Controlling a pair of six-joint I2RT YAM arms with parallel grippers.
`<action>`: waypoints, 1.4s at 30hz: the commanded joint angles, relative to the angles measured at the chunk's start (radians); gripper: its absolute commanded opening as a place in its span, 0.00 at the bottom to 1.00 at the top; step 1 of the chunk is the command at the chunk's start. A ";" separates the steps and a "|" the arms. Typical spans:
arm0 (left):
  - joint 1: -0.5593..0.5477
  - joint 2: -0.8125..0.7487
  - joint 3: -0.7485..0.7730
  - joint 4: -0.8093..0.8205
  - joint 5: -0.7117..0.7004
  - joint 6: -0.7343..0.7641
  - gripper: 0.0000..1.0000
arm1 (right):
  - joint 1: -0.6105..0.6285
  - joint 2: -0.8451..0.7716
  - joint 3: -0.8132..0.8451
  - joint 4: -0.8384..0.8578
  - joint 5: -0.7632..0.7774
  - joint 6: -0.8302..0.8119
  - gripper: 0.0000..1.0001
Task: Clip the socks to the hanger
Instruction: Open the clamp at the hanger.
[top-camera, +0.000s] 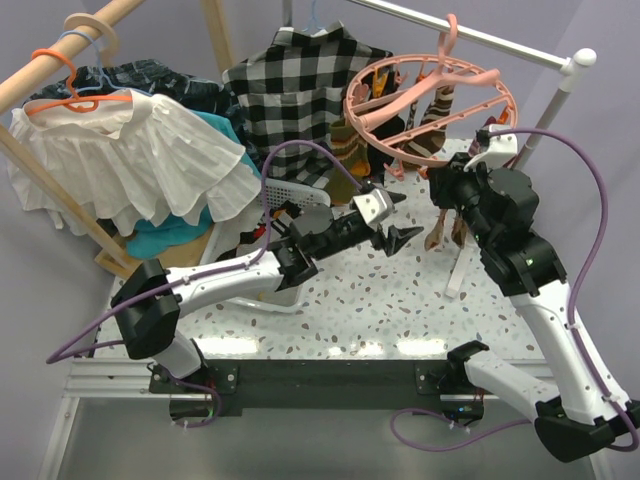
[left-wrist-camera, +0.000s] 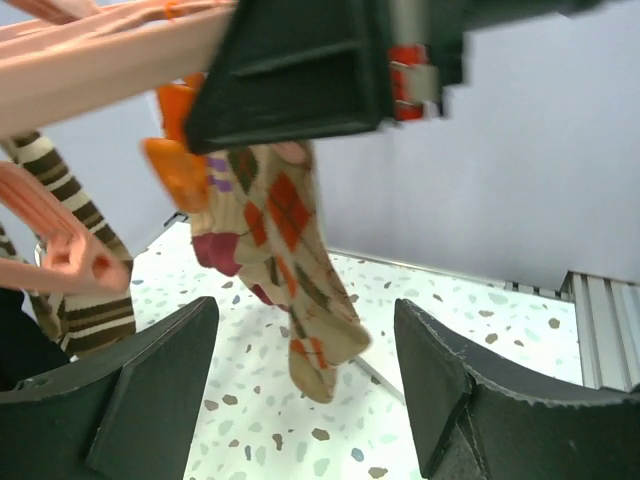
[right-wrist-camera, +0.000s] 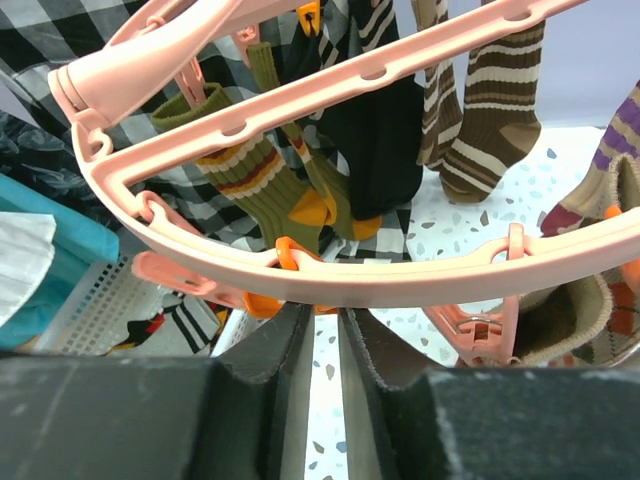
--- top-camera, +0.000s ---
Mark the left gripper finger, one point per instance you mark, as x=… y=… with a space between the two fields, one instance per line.
x=397 y=238
x=395 y=198

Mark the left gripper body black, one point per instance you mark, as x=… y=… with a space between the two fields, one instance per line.
x=377 y=238

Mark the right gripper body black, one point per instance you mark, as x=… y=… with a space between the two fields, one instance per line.
x=460 y=189

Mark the argyle orange brown sock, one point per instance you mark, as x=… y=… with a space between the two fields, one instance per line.
x=459 y=231

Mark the pink round clip hanger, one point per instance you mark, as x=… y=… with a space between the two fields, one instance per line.
x=389 y=79

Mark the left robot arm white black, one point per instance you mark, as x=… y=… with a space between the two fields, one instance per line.
x=149 y=305

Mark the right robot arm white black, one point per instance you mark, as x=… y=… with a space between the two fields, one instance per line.
x=584 y=410

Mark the light blue hanger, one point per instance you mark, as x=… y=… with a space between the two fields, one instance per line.
x=97 y=60

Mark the orange clothes hanger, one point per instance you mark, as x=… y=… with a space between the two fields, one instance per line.
x=75 y=102

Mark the olive striped hanging sock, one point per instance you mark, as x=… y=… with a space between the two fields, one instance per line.
x=352 y=152

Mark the brown white striped sock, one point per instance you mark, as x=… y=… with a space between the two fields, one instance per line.
x=429 y=143

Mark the white laundry basket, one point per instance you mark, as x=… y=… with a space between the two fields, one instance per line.
x=285 y=301

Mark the black white red sock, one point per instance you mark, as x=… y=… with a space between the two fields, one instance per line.
x=247 y=234

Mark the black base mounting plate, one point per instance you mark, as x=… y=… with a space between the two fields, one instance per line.
x=339 y=385

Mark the black white checked shirt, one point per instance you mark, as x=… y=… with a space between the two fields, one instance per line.
x=294 y=90

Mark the teal cloth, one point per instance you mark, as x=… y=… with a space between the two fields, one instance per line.
x=165 y=235

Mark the white ruffled blouse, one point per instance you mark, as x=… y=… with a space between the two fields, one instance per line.
x=138 y=157

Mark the dark patterned garment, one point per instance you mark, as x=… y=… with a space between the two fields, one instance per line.
x=153 y=77

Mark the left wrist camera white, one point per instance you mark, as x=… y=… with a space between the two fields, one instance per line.
x=374 y=206

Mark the white rack foot bracket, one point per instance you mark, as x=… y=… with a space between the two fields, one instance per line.
x=460 y=268

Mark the metal clothes rail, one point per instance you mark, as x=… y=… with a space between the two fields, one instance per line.
x=500 y=40

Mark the wooden clothes rail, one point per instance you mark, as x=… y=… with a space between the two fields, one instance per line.
x=98 y=25

